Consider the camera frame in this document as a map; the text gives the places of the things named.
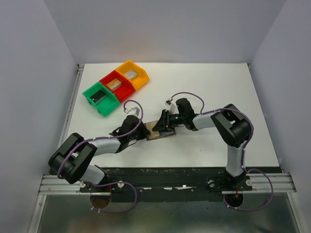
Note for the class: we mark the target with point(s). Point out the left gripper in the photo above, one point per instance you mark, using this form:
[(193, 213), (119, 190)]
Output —
[(142, 131)]

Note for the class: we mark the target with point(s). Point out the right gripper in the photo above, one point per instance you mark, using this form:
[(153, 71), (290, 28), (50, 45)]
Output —
[(164, 120)]

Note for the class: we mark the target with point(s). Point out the brown leather card holder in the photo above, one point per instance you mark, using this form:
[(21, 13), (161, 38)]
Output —
[(156, 134)]

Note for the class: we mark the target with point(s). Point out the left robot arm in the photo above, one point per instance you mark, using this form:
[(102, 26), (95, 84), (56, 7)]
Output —
[(72, 159)]

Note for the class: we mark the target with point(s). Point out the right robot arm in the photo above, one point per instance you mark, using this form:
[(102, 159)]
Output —
[(234, 127)]

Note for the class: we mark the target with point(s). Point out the green plastic bin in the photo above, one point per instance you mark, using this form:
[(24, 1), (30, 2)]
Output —
[(106, 106)]

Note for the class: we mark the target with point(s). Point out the red plastic bin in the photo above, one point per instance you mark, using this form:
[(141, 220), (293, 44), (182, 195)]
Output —
[(123, 92)]

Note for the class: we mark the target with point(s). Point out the yellow plastic bin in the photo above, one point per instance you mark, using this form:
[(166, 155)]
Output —
[(140, 80)]

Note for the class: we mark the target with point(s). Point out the gold metal block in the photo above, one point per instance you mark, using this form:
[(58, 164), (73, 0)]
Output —
[(114, 84)]

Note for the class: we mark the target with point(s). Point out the dark metal block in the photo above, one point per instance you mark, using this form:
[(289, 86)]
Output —
[(98, 96)]

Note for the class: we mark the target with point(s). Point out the silver metal block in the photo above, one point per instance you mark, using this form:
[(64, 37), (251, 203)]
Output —
[(131, 74)]

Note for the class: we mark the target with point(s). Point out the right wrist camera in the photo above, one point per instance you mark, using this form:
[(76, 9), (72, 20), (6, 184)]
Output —
[(170, 106)]

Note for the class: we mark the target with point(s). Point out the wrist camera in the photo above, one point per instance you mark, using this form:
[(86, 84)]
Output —
[(170, 106), (132, 112)]

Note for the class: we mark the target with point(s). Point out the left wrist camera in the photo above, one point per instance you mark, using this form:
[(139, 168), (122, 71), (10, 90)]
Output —
[(132, 112)]

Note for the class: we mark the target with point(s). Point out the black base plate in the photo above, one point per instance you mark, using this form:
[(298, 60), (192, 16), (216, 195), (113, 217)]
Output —
[(169, 184)]

